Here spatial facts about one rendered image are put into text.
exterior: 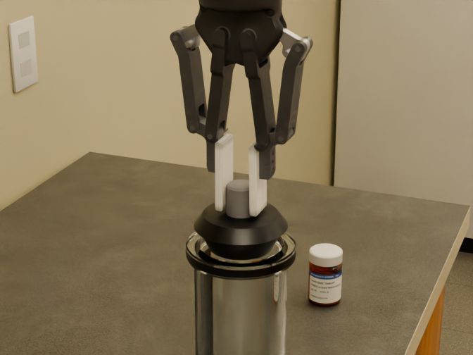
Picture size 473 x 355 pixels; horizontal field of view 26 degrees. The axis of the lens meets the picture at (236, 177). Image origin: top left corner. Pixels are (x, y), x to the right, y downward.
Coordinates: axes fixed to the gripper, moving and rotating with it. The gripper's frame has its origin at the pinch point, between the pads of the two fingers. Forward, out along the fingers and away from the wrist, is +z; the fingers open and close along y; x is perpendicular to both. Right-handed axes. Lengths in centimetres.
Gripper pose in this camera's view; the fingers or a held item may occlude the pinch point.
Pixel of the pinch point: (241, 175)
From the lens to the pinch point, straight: 98.0
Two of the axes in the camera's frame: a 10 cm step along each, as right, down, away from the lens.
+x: 3.6, -3.4, 8.7
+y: 9.3, 1.3, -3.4
